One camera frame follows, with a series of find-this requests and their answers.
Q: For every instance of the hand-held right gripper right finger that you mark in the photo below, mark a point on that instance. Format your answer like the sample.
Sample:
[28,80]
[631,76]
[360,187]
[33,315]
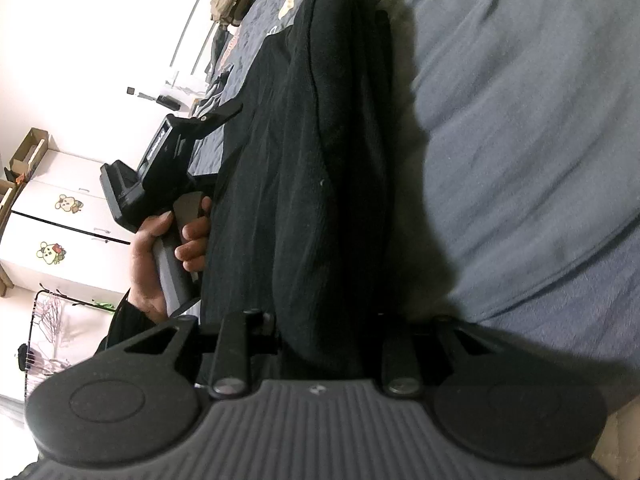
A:
[400,355]

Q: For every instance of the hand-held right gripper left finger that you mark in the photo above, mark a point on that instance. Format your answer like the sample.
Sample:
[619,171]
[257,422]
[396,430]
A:
[262,332]

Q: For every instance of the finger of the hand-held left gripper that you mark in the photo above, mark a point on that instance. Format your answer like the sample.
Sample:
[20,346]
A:
[220,116]

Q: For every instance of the black t-shirt white print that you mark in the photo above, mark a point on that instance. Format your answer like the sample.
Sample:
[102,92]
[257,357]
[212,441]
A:
[300,185]

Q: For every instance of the person's left forearm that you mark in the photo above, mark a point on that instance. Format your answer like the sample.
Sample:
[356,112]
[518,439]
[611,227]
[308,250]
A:
[125,325]

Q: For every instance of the black clothes rack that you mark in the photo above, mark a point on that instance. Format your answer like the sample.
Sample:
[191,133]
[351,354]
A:
[75,301]

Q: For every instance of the pink clothes hangers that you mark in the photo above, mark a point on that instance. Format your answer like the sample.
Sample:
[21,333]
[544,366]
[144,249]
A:
[50,320]

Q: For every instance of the person's left hand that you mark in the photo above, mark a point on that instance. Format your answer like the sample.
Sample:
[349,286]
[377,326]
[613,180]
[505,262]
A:
[147,270]

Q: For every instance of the black hairbrush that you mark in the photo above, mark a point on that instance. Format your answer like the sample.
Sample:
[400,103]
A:
[168,102]

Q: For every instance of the dark grey pillow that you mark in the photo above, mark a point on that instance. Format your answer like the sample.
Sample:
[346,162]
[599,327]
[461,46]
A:
[220,45]

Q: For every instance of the white headboard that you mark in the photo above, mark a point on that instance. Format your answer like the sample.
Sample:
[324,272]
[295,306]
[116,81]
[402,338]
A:
[197,45]

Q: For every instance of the mouse sticker orange trim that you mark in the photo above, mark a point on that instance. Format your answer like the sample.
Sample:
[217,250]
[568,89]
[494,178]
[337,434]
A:
[68,204]

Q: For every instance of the white wardrobe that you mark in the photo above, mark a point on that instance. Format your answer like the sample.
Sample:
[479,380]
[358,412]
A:
[30,210]

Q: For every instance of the mouse sticker red card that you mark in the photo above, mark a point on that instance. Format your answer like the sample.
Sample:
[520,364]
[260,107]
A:
[51,253]

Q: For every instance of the green hanging toy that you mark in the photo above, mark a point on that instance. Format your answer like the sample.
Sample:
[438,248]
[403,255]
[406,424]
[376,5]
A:
[105,305]

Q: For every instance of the black cap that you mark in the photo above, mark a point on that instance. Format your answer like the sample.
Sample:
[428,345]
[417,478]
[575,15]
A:
[24,356]

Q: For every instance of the grey quilted bedspread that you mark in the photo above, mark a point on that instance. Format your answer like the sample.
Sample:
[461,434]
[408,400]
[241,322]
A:
[525,135]

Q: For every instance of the white wall socket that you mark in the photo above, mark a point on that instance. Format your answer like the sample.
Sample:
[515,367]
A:
[172,78]

